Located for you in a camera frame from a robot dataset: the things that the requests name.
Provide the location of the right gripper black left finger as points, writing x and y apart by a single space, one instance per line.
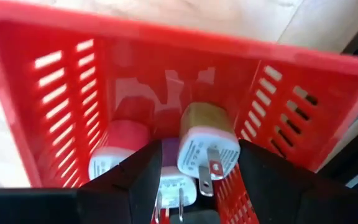
129 193

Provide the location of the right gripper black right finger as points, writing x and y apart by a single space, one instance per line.
278 193

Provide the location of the purple wall charger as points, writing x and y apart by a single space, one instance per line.
171 155

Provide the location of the pink wall charger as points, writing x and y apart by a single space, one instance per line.
123 137

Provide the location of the green wall charger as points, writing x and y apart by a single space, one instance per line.
204 118

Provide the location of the red slotted plastic basket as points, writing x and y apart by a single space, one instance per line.
179 56

